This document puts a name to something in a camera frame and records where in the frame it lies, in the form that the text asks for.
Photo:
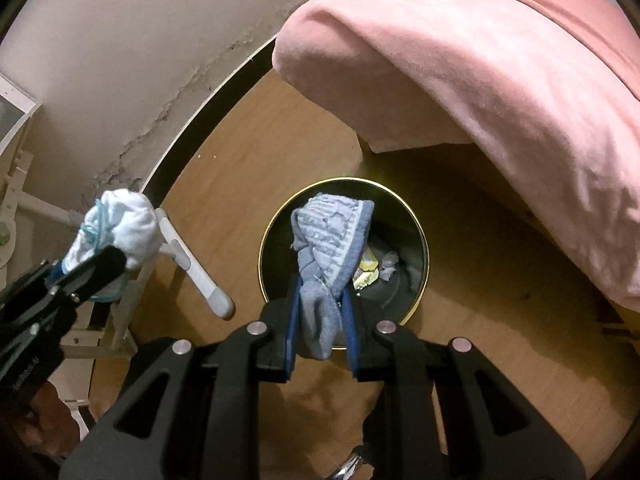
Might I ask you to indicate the person's left hand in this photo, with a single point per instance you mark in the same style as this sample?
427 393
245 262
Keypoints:
50 410

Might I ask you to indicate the white metal rack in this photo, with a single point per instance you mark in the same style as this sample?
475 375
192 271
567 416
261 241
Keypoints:
195 270

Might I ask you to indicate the grey blue striped sock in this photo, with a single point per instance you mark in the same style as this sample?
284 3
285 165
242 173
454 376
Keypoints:
320 260

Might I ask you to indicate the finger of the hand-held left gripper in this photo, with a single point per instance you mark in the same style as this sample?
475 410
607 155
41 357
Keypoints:
95 270

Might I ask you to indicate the shiny metal object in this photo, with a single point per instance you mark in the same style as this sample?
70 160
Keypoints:
345 466

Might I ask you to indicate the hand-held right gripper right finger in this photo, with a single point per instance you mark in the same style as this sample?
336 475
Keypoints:
350 337

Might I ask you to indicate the white cloth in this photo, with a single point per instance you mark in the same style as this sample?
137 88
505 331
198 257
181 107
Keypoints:
125 225

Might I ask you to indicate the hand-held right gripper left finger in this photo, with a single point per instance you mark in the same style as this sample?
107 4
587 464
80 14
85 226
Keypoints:
294 332

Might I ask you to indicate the black bin with gold rim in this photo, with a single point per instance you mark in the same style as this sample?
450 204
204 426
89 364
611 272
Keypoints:
400 220

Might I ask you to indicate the pink blanket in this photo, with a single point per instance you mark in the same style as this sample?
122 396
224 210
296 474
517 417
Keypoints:
475 60

